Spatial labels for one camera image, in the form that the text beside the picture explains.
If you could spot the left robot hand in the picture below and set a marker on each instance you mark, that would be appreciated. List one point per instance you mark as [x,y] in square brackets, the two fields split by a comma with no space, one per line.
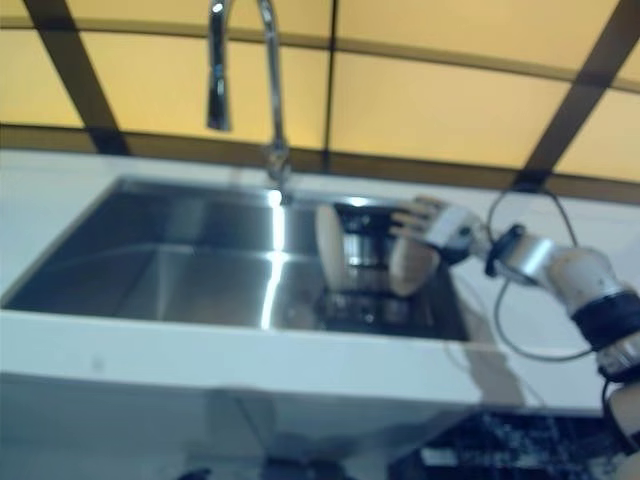
[196,475]

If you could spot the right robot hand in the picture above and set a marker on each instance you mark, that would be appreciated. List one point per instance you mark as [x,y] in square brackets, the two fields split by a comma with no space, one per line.
[450,227]

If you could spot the cream ceramic plate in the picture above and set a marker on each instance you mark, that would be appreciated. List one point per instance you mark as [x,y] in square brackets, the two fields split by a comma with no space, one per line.
[331,250]
[412,270]

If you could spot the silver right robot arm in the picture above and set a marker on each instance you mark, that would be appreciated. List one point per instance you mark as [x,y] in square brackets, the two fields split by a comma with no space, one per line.
[575,270]

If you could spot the wide white cabinet door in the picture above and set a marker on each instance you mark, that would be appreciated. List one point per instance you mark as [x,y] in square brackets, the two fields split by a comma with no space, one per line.
[100,430]

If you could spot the black dish drying rack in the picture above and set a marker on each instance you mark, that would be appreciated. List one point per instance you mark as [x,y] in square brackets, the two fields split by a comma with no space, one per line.
[370,310]

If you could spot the narrow white cabinet door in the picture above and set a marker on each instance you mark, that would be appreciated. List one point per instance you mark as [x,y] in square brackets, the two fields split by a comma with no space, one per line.
[350,430]

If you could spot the stainless steel sink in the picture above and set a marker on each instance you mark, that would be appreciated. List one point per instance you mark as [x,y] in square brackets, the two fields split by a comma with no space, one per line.
[175,280]

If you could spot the chrome gooseneck faucet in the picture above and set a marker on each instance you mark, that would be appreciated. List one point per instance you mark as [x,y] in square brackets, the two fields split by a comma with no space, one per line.
[274,90]

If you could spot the dark window frame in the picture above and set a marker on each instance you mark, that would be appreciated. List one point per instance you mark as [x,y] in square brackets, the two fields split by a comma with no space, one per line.
[75,75]

